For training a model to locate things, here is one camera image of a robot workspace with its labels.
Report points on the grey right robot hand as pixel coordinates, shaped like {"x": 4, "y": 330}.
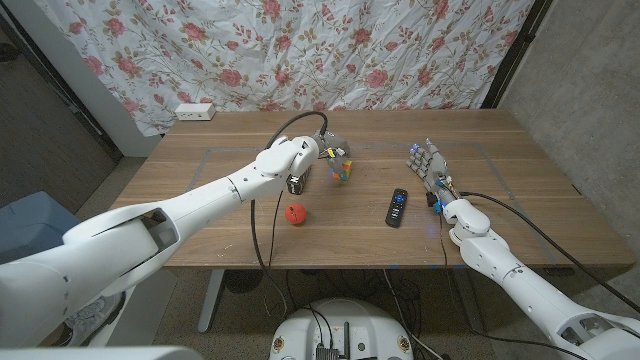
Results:
{"x": 434, "y": 168}

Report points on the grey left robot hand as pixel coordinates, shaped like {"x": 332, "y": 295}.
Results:
{"x": 334, "y": 144}

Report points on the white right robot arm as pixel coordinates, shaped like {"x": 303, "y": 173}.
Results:
{"x": 500, "y": 265}

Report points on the grey metal table leg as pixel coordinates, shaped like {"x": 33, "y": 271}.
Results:
{"x": 467, "y": 300}
{"x": 210, "y": 305}

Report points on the black TV remote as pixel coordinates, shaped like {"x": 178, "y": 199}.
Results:
{"x": 396, "y": 209}

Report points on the white robot torso base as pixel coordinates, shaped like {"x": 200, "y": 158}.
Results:
{"x": 375, "y": 325}

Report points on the blue plastic bin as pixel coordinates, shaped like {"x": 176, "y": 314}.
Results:
{"x": 30, "y": 225}

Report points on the black round floor base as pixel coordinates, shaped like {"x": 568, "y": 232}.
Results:
{"x": 245, "y": 281}

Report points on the white floor mat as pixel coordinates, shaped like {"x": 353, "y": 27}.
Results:
{"x": 150, "y": 310}

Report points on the red round ball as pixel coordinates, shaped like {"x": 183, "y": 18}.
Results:
{"x": 296, "y": 214}

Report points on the white power strip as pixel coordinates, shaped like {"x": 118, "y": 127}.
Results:
{"x": 195, "y": 112}

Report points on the multicoloured Rubik's cube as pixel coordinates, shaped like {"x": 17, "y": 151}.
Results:
{"x": 346, "y": 172}

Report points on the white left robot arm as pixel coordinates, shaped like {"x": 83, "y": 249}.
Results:
{"x": 200, "y": 202}

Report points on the black backdrop stand pole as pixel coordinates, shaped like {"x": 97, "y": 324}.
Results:
{"x": 519, "y": 50}

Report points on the white robot chest edge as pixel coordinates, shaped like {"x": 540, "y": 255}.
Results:
{"x": 100, "y": 354}

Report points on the white floral backdrop cloth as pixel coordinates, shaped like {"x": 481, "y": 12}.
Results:
{"x": 350, "y": 50}

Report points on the grey sneaker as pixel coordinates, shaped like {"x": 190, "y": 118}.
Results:
{"x": 95, "y": 320}

